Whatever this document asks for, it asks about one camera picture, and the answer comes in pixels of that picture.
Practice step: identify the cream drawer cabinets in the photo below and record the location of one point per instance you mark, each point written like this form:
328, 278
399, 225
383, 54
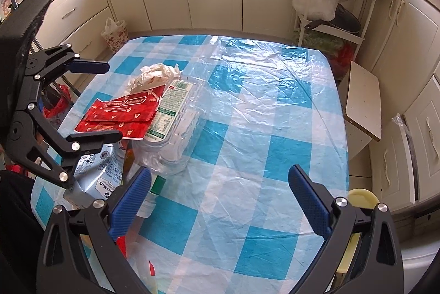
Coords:
412, 50

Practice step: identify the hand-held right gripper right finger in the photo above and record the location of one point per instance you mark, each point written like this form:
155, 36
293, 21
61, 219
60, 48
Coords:
309, 201

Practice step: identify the loose green vegetables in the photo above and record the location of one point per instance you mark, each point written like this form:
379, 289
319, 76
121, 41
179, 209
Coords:
319, 40

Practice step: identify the white wooden stool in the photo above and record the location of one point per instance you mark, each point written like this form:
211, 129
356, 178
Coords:
364, 101

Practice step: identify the small white bottle green cap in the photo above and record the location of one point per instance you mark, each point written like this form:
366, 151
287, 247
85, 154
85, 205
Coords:
156, 185

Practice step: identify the red snack wrapper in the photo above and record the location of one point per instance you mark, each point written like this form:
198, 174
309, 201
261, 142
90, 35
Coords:
117, 110

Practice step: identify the floral plastic bag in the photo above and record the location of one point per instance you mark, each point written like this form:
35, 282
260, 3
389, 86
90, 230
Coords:
115, 36

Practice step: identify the black frying pan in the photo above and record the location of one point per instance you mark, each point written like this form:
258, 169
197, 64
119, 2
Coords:
345, 21

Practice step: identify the yellow plastic bin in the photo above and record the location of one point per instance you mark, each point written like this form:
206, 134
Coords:
362, 197

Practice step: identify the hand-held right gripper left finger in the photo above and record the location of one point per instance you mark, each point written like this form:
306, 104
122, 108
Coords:
132, 201

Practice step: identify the silver milk carton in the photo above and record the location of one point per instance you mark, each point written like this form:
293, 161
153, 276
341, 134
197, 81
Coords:
92, 173

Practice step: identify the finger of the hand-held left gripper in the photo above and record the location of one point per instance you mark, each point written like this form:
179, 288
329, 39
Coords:
89, 66
96, 139

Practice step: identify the red paper scrap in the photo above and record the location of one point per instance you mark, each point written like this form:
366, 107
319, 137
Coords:
122, 244

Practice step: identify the red plastic bag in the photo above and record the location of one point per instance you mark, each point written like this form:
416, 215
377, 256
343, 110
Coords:
62, 98
343, 57

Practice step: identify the blue checked plastic tablecloth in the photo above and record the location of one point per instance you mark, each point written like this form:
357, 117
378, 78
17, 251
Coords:
240, 143

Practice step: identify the crumpled white tissue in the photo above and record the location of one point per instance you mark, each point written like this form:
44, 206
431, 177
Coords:
154, 74

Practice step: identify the clear plastic container green label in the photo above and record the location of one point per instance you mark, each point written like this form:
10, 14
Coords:
178, 129

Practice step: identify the white plastic bag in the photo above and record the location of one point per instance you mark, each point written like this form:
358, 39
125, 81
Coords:
314, 2

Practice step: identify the clear plastic bag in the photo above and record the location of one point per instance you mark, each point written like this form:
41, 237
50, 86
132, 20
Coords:
398, 120

